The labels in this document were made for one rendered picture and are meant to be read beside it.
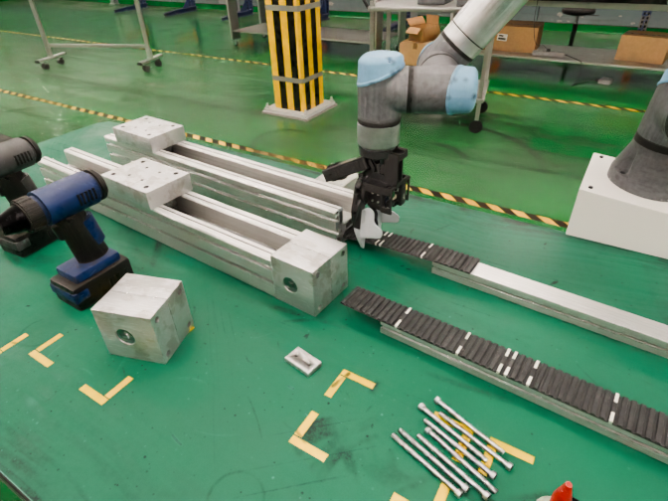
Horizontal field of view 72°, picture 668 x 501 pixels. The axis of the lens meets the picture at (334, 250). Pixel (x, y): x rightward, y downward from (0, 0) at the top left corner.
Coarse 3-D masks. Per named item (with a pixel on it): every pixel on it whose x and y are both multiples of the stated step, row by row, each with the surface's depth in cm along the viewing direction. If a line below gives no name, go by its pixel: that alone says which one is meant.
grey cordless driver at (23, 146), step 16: (0, 144) 89; (16, 144) 91; (32, 144) 93; (0, 160) 88; (16, 160) 90; (32, 160) 93; (0, 176) 89; (16, 176) 92; (0, 192) 91; (16, 192) 93; (0, 240) 95; (16, 240) 93; (32, 240) 96; (48, 240) 99
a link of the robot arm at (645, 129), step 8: (664, 80) 82; (656, 88) 85; (664, 88) 82; (656, 96) 84; (664, 96) 82; (656, 104) 84; (664, 104) 81; (648, 112) 86; (656, 112) 84; (664, 112) 81; (648, 120) 86; (656, 120) 84; (664, 120) 81; (640, 128) 88; (648, 128) 86; (656, 128) 84; (664, 128) 82; (648, 136) 86; (656, 136) 85; (664, 136) 84; (664, 144) 84
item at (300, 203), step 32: (128, 160) 128; (160, 160) 120; (192, 160) 114; (224, 160) 115; (224, 192) 111; (256, 192) 102; (288, 192) 98; (320, 192) 100; (352, 192) 97; (288, 224) 101; (320, 224) 95; (352, 224) 98
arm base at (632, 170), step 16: (640, 144) 88; (656, 144) 85; (624, 160) 91; (640, 160) 88; (656, 160) 86; (608, 176) 95; (624, 176) 90; (640, 176) 88; (656, 176) 87; (640, 192) 89; (656, 192) 87
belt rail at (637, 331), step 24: (432, 264) 86; (480, 264) 84; (480, 288) 83; (504, 288) 80; (528, 288) 78; (552, 288) 78; (552, 312) 76; (576, 312) 74; (600, 312) 73; (624, 312) 73; (624, 336) 71; (648, 336) 69
